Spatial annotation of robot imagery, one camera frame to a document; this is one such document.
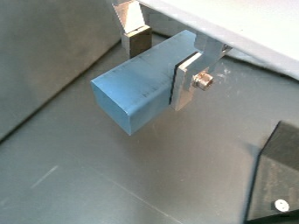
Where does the light blue rectangular block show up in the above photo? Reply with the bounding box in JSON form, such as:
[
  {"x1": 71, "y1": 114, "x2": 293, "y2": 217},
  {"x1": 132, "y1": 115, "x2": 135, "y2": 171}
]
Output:
[{"x1": 91, "y1": 31, "x2": 196, "y2": 135}]

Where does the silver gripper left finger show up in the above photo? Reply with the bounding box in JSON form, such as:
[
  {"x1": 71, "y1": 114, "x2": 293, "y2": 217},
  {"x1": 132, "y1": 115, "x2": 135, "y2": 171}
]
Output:
[{"x1": 112, "y1": 0, "x2": 152, "y2": 58}]

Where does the black curved fixture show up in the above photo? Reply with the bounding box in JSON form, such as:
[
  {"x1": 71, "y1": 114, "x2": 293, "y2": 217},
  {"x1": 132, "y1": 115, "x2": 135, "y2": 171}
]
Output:
[{"x1": 244, "y1": 121, "x2": 299, "y2": 224}]

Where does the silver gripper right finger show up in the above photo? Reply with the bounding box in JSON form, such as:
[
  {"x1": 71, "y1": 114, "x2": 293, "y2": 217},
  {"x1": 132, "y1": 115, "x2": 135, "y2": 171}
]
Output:
[{"x1": 169, "y1": 32, "x2": 231, "y2": 111}]

